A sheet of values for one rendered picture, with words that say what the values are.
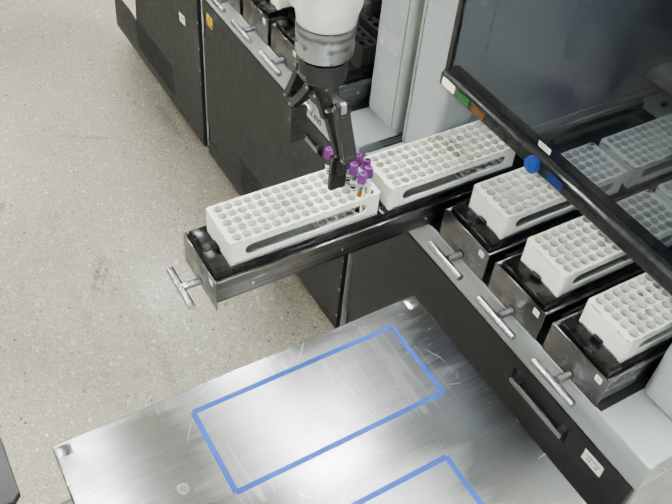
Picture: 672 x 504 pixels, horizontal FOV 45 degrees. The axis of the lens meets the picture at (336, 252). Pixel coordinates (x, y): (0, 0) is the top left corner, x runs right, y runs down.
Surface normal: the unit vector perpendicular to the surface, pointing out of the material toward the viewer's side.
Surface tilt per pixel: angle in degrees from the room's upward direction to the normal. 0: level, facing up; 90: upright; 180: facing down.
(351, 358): 0
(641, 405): 0
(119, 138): 0
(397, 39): 90
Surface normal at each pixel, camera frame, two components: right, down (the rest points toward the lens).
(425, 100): -0.86, 0.32
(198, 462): 0.07, -0.69
